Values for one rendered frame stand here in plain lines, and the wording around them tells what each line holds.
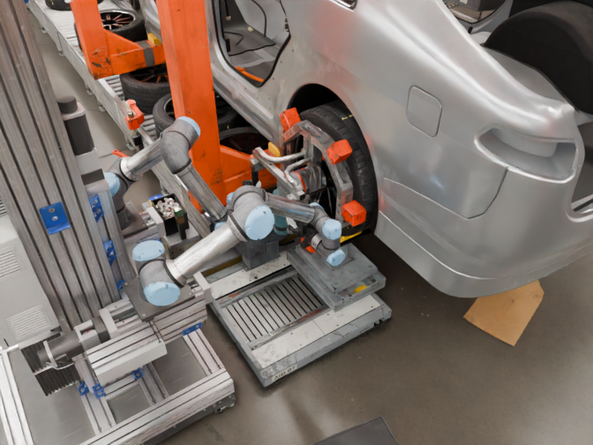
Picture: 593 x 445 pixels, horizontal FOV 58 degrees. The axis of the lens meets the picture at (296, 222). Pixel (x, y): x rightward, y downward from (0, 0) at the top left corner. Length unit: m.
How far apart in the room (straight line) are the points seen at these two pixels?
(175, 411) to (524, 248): 1.61
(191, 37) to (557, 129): 1.53
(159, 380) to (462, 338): 1.63
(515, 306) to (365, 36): 1.90
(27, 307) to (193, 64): 1.24
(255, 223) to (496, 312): 1.85
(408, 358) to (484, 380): 0.40
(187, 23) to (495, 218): 1.49
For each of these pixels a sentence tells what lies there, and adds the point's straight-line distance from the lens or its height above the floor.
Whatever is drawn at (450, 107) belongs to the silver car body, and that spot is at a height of 1.54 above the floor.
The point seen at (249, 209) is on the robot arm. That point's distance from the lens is 1.89.
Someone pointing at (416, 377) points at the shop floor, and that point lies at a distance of 2.95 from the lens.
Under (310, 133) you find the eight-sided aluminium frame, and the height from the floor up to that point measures 1.12.
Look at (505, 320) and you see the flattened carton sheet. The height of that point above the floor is 0.01.
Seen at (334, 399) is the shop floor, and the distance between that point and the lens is 2.83.
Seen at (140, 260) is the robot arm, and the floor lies 1.04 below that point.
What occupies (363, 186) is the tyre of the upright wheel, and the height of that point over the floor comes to 0.97.
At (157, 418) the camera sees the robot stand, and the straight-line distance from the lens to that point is 2.60.
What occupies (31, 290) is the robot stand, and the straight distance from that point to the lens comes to 2.14.
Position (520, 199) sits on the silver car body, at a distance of 1.92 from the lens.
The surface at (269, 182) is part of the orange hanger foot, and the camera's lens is 3.11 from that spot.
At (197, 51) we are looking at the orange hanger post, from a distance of 2.55.
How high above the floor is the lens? 2.42
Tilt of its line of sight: 41 degrees down
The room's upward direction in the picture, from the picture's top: straight up
